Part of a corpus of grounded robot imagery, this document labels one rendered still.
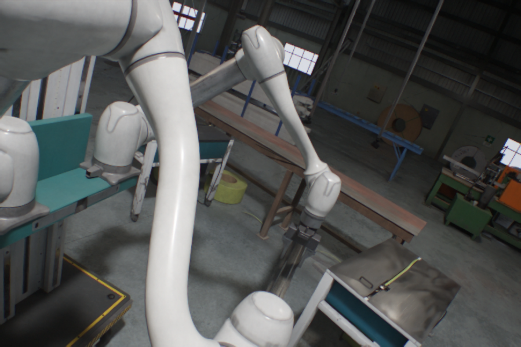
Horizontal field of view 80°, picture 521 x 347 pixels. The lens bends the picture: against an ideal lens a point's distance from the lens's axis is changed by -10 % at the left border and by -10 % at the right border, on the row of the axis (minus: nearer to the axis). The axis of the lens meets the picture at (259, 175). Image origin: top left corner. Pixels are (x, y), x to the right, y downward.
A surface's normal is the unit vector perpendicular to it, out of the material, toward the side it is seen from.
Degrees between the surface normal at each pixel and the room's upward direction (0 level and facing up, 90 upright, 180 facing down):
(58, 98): 90
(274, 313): 8
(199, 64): 90
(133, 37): 109
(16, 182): 91
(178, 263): 39
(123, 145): 88
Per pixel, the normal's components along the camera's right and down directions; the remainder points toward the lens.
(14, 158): 0.67, 0.43
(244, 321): -0.56, -0.45
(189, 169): 0.63, -0.35
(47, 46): 0.33, 0.94
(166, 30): 0.73, -0.08
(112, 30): 0.78, 0.62
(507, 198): -0.49, 0.15
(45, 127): 0.89, 0.42
